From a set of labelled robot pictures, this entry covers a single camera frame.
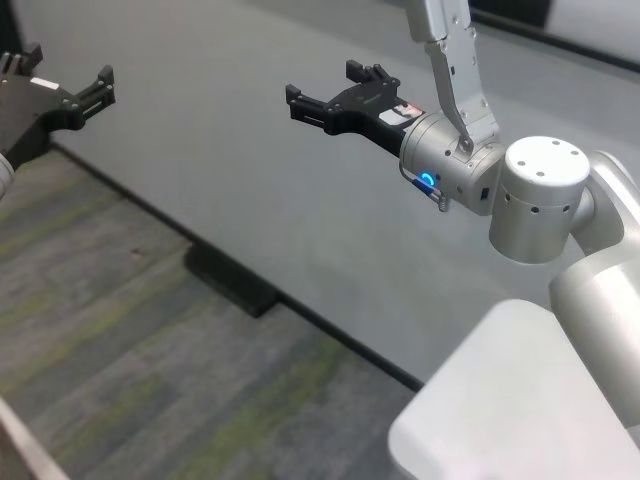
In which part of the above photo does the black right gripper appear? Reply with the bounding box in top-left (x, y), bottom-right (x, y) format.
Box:
top-left (284, 59), bottom-right (427, 160)

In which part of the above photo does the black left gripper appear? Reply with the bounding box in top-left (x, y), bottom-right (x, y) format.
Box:
top-left (0, 42), bottom-right (119, 172)

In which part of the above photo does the black baseboard block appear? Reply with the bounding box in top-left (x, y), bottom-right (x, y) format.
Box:
top-left (183, 243), bottom-right (280, 320)

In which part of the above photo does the narrow black door frame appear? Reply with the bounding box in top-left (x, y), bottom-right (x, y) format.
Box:
top-left (0, 0), bottom-right (24, 57)

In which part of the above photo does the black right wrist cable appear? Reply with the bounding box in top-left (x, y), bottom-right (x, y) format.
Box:
top-left (398, 163), bottom-right (451, 214)

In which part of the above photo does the white wall board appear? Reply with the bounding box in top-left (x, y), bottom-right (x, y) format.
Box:
top-left (544, 0), bottom-right (640, 65)

